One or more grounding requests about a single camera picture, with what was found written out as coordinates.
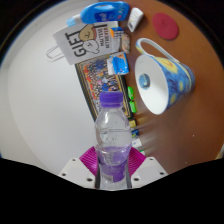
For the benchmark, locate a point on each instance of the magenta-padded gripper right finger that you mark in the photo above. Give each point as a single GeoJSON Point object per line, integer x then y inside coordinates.
{"type": "Point", "coordinates": [148, 170]}

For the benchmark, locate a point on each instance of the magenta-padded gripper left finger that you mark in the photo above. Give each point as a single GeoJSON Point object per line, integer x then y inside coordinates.
{"type": "Point", "coordinates": [75, 170]}

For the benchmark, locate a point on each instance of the clear purple-capped water bottle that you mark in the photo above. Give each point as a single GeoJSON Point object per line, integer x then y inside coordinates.
{"type": "Point", "coordinates": [113, 140]}

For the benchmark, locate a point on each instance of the small green packet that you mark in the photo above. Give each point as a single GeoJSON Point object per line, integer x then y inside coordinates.
{"type": "Point", "coordinates": [133, 107]}
{"type": "Point", "coordinates": [130, 93]}

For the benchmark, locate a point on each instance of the blue painted ceramic mug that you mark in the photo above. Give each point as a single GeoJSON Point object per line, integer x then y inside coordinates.
{"type": "Point", "coordinates": [173, 83]}

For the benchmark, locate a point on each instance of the framed group photo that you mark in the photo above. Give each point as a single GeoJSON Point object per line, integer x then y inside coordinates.
{"type": "Point", "coordinates": [96, 80]}

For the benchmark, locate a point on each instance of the blue tissue pack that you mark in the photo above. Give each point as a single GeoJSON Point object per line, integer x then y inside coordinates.
{"type": "Point", "coordinates": [118, 64]}

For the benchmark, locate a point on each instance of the white paper gift bag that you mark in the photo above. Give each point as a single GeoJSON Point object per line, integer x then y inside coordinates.
{"type": "Point", "coordinates": [80, 43]}

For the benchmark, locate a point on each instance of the small flat printed box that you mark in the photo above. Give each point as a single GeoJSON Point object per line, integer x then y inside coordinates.
{"type": "Point", "coordinates": [125, 43]}

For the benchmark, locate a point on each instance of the colourful puzzle cube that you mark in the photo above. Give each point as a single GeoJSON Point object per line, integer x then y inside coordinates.
{"type": "Point", "coordinates": [117, 34]}

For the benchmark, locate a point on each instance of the flat round red coaster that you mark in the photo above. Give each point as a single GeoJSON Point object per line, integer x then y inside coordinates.
{"type": "Point", "coordinates": [165, 26]}

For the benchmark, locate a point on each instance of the blue detergent bottle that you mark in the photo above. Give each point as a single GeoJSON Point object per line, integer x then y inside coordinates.
{"type": "Point", "coordinates": [103, 11]}

